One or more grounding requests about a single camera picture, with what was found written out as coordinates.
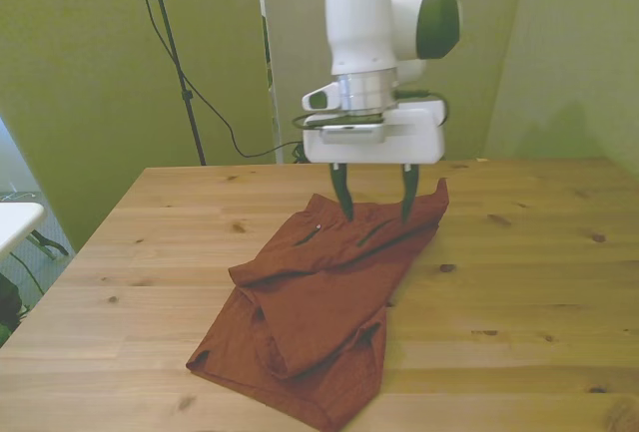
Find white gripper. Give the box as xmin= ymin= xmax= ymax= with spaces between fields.
xmin=302 ymin=101 xmax=446 ymax=221

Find rust red shorts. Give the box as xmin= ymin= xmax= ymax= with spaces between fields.
xmin=185 ymin=177 xmax=450 ymax=432

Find white vertical pole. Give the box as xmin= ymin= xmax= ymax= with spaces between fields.
xmin=254 ymin=0 xmax=285 ymax=165

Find black tripod stand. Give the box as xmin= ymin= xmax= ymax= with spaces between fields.
xmin=142 ymin=0 xmax=208 ymax=167

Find black side table leg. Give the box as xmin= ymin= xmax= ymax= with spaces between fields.
xmin=28 ymin=230 xmax=69 ymax=260

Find white side table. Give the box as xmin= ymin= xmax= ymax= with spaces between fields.
xmin=0 ymin=201 xmax=46 ymax=261

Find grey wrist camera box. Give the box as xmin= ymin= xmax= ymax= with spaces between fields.
xmin=319 ymin=122 xmax=387 ymax=145

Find black tripod cable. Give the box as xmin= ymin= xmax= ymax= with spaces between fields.
xmin=127 ymin=0 xmax=304 ymax=160

